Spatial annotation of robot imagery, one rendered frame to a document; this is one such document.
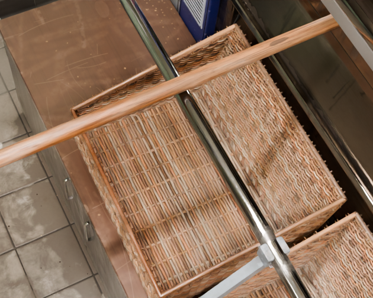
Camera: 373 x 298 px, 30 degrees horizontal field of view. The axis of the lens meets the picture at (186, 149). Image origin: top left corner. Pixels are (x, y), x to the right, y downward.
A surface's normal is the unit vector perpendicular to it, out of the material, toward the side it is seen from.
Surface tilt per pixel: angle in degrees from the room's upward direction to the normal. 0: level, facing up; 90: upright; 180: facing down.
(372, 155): 70
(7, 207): 0
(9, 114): 0
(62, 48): 0
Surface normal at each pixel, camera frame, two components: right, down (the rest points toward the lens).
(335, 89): -0.80, 0.19
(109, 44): 0.07, -0.47
